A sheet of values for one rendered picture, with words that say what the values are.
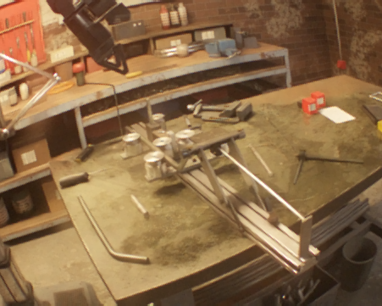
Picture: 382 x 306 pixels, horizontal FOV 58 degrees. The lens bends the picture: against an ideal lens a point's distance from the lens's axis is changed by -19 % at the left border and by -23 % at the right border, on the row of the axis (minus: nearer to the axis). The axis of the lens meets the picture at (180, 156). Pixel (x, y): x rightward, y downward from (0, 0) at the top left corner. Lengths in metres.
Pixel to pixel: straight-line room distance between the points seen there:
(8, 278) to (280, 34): 3.44
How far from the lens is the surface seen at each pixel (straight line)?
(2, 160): 2.48
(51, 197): 2.63
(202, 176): 1.05
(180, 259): 0.83
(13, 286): 1.47
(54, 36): 3.10
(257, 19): 3.85
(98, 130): 2.99
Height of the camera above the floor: 1.40
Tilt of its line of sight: 25 degrees down
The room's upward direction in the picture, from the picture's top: 9 degrees counter-clockwise
